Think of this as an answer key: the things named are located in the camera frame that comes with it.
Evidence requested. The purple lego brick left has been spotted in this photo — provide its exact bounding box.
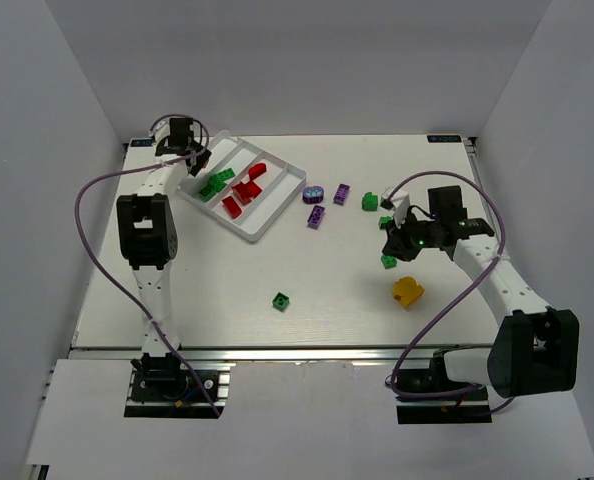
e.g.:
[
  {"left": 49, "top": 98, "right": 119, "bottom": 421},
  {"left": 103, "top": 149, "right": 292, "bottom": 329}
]
[{"left": 307, "top": 205, "right": 325, "bottom": 229}]

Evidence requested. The purple round flower lego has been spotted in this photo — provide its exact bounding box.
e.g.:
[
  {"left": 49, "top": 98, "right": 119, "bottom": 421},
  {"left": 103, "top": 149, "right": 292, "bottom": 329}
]
[{"left": 302, "top": 185, "right": 325, "bottom": 205}]

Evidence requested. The green bush lego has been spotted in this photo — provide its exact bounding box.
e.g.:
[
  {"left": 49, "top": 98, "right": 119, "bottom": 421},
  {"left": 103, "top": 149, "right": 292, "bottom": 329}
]
[{"left": 361, "top": 192, "right": 380, "bottom": 211}]

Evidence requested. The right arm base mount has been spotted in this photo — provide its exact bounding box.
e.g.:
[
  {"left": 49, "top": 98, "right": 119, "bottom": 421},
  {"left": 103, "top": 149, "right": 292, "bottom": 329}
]
[{"left": 384, "top": 350, "right": 492, "bottom": 425}]

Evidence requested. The green square lego near front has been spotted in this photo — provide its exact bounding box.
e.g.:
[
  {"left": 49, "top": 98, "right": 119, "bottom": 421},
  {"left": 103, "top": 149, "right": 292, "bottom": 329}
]
[{"left": 272, "top": 292, "right": 290, "bottom": 312}]

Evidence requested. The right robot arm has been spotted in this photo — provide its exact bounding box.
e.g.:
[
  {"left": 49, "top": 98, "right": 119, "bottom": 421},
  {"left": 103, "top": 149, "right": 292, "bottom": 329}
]
[{"left": 382, "top": 186, "right": 579, "bottom": 398}]

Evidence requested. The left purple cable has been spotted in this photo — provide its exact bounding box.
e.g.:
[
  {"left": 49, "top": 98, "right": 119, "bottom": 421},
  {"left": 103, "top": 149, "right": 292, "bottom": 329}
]
[{"left": 74, "top": 113, "right": 223, "bottom": 419}]

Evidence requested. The green 2x4 lego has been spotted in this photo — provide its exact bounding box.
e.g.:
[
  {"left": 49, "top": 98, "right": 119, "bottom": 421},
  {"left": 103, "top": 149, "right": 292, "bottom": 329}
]
[{"left": 208, "top": 172, "right": 228, "bottom": 193}]

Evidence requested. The blue table label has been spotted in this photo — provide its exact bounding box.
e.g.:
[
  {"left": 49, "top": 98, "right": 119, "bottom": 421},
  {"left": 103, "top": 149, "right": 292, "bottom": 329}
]
[
  {"left": 129, "top": 138, "right": 154, "bottom": 148},
  {"left": 426, "top": 134, "right": 462, "bottom": 144}
]

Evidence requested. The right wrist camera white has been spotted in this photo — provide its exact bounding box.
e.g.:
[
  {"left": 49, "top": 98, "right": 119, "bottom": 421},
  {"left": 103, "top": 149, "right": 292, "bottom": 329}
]
[{"left": 380, "top": 187, "right": 411, "bottom": 227}]

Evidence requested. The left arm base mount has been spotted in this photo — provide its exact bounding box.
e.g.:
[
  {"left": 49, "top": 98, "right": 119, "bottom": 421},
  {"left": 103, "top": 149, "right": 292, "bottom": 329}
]
[{"left": 124, "top": 353, "right": 227, "bottom": 419}]

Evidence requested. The left blue table label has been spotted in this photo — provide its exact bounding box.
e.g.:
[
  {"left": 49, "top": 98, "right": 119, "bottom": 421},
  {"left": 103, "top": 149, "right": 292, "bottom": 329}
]
[{"left": 129, "top": 138, "right": 154, "bottom": 148}]

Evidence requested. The right blue table label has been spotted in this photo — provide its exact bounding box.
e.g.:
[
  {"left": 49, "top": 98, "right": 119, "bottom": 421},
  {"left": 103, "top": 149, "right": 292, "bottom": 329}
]
[{"left": 426, "top": 134, "right": 462, "bottom": 144}]

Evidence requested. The green lego brick right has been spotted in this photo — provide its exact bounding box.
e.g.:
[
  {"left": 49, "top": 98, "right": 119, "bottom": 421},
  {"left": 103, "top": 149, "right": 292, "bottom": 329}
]
[{"left": 381, "top": 255, "right": 397, "bottom": 269}]

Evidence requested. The purple lego brick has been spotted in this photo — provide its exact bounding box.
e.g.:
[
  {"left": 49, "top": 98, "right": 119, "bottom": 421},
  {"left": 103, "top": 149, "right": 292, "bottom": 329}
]
[
  {"left": 307, "top": 205, "right": 325, "bottom": 229},
  {"left": 333, "top": 183, "right": 350, "bottom": 206}
]

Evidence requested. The green flat lego in tray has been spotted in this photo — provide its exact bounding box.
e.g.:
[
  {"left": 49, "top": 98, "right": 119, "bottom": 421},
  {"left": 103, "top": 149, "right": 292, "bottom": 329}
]
[{"left": 211, "top": 168, "right": 235, "bottom": 184}]

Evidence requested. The white divided sorting tray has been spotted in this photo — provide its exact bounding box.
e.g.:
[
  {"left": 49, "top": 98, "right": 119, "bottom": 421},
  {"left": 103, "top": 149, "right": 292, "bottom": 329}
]
[{"left": 178, "top": 131, "right": 307, "bottom": 243}]

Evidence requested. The large yellow rounded lego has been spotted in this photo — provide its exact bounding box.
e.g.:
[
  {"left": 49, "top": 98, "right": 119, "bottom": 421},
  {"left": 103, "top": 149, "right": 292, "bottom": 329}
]
[{"left": 391, "top": 276, "right": 425, "bottom": 309}]

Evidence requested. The red sloped lego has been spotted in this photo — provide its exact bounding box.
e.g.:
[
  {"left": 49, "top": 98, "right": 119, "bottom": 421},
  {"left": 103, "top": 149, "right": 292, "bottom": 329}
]
[{"left": 248, "top": 162, "right": 267, "bottom": 181}]

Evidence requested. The green square lego in tray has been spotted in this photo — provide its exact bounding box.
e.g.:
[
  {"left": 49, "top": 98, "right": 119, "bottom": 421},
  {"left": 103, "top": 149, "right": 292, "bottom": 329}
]
[{"left": 198, "top": 184, "right": 218, "bottom": 202}]

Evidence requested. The small green lego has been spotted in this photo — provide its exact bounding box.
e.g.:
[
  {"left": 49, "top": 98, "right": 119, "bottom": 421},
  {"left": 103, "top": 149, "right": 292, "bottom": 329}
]
[{"left": 378, "top": 216, "right": 393, "bottom": 230}]

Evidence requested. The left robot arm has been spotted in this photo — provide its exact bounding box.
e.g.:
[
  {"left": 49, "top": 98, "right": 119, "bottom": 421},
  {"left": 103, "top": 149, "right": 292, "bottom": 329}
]
[{"left": 116, "top": 115, "right": 210, "bottom": 401}]

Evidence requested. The red small lego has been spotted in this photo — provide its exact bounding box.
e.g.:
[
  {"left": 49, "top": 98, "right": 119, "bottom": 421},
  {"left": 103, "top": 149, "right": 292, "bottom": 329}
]
[{"left": 232, "top": 182, "right": 251, "bottom": 205}]

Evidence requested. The red tall lego in tray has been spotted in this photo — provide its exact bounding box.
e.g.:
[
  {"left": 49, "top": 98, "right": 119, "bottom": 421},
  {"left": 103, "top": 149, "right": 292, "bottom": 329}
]
[{"left": 241, "top": 181, "right": 262, "bottom": 204}]

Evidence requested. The purple lego brick right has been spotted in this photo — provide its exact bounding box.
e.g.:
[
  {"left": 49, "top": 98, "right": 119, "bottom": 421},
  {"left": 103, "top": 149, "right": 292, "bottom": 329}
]
[{"left": 333, "top": 183, "right": 350, "bottom": 206}]

